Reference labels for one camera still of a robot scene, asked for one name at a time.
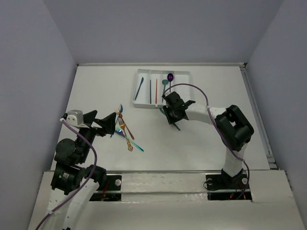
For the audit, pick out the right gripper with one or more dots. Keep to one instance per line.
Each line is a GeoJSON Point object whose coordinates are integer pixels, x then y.
{"type": "Point", "coordinates": [170, 120]}

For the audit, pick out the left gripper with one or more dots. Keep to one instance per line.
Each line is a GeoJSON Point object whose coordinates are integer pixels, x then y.
{"type": "Point", "coordinates": [95, 127]}

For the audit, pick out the teal plastic knife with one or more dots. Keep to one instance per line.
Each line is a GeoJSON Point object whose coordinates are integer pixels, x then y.
{"type": "Point", "coordinates": [162, 111]}

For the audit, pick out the iridescent rainbow fork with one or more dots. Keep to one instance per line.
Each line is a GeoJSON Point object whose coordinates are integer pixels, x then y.
{"type": "Point", "coordinates": [119, 131]}

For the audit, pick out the teal plastic spoon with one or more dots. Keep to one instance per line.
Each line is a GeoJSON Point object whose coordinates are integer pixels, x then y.
{"type": "Point", "coordinates": [164, 82]}

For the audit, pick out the purple metal spoon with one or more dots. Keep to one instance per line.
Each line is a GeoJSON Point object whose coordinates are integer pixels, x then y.
{"type": "Point", "coordinates": [170, 77]}

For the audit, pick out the orange chopstick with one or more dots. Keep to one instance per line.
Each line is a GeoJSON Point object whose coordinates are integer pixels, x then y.
{"type": "Point", "coordinates": [156, 89]}

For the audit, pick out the dark blue chopstick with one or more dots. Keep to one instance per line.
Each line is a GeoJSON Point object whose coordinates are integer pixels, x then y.
{"type": "Point", "coordinates": [150, 92]}

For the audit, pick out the dark blue plastic knife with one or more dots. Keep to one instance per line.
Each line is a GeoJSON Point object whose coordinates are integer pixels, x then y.
{"type": "Point", "coordinates": [139, 87]}

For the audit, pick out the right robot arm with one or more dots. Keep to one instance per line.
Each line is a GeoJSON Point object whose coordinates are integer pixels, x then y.
{"type": "Point", "coordinates": [233, 128]}

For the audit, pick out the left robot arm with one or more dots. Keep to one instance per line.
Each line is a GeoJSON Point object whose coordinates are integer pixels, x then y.
{"type": "Point", "coordinates": [76, 176]}

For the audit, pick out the rose gold fork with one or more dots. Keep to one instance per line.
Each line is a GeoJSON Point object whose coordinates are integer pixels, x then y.
{"type": "Point", "coordinates": [128, 130]}

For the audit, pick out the gold ornate fork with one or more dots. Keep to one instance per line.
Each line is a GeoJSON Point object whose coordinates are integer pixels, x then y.
{"type": "Point", "coordinates": [130, 147]}

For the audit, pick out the blue plastic fork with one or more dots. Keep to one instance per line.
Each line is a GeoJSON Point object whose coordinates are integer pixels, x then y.
{"type": "Point", "coordinates": [121, 110]}

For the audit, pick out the white cutlery tray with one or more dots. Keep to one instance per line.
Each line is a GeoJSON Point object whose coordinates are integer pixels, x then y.
{"type": "Point", "coordinates": [142, 100]}

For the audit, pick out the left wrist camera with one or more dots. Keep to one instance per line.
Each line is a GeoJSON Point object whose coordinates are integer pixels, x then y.
{"type": "Point", "coordinates": [73, 118]}

